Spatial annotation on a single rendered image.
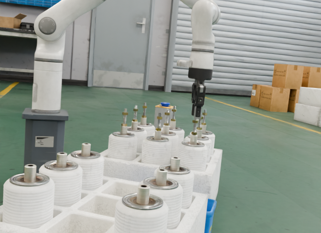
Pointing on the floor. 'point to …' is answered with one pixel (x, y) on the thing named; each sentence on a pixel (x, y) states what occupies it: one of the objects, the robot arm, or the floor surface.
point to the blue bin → (211, 204)
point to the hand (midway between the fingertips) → (196, 112)
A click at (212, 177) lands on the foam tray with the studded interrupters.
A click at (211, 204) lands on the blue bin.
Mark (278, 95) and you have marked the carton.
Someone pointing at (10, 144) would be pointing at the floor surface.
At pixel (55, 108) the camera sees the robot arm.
